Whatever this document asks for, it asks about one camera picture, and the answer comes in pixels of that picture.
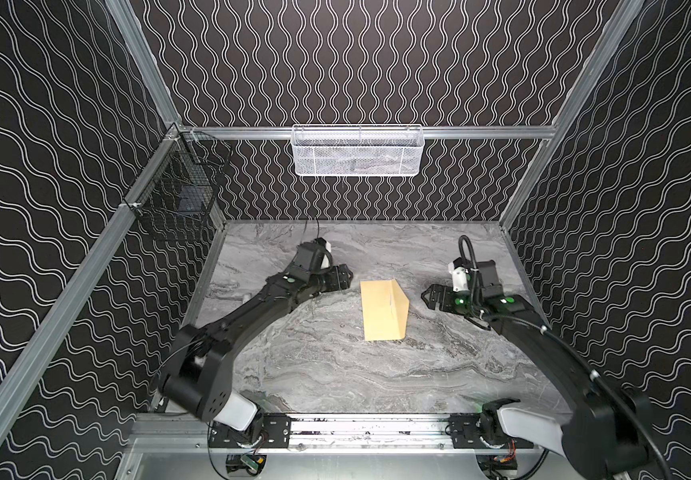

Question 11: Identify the aluminium back crossbar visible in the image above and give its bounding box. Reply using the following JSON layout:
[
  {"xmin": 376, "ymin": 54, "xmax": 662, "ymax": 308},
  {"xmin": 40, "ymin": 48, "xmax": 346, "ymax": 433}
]
[{"xmin": 181, "ymin": 124, "xmax": 557, "ymax": 141}]

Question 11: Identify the white wire basket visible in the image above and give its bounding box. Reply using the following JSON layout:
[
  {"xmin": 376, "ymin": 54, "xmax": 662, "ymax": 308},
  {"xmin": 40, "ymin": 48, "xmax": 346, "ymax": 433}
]
[{"xmin": 290, "ymin": 135, "xmax": 425, "ymax": 177}]

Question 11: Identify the aluminium corner post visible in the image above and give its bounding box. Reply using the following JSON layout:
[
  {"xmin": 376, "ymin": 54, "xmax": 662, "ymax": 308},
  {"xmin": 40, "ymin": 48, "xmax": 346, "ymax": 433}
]
[
  {"xmin": 499, "ymin": 0, "xmax": 645, "ymax": 232},
  {"xmin": 106, "ymin": 0, "xmax": 181, "ymax": 126}
]

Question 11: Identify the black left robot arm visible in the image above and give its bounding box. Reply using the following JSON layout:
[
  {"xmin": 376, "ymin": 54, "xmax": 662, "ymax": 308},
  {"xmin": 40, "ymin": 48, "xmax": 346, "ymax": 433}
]
[{"xmin": 158, "ymin": 238, "xmax": 353, "ymax": 438}]

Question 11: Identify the aluminium corner post left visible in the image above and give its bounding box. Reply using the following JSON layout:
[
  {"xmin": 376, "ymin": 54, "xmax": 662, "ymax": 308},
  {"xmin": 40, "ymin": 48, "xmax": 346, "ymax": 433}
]
[{"xmin": 106, "ymin": 0, "xmax": 181, "ymax": 126}]

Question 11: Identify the tan kraft envelope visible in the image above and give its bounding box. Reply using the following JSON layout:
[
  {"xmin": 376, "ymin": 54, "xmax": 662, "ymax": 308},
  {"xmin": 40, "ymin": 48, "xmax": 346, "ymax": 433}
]
[{"xmin": 361, "ymin": 279, "xmax": 409, "ymax": 341}]

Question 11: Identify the aluminium corner post right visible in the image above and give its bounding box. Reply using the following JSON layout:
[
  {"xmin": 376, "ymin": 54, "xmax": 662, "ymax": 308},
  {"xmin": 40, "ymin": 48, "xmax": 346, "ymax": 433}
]
[{"xmin": 499, "ymin": 0, "xmax": 645, "ymax": 232}]

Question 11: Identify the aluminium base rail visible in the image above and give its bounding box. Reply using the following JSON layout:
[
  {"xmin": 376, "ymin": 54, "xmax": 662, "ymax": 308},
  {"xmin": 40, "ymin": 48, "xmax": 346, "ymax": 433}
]
[{"xmin": 127, "ymin": 413, "xmax": 541, "ymax": 455}]

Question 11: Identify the black corrugated cable hose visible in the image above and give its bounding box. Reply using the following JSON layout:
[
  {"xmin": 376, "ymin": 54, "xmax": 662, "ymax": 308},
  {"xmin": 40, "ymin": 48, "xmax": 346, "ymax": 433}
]
[{"xmin": 456, "ymin": 235, "xmax": 673, "ymax": 480}]

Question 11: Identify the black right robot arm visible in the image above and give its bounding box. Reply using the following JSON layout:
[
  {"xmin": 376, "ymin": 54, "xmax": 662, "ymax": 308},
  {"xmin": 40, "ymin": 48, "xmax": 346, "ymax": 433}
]
[{"xmin": 421, "ymin": 256, "xmax": 673, "ymax": 479}]

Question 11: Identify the black wire basket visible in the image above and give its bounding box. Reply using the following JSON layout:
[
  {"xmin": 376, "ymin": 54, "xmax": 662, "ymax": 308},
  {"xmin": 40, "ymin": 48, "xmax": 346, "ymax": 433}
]
[{"xmin": 128, "ymin": 124, "xmax": 235, "ymax": 245}]

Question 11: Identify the aluminium left side rail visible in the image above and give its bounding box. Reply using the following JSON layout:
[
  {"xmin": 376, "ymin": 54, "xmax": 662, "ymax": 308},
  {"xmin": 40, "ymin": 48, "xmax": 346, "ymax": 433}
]
[{"xmin": 0, "ymin": 124, "xmax": 179, "ymax": 446}]

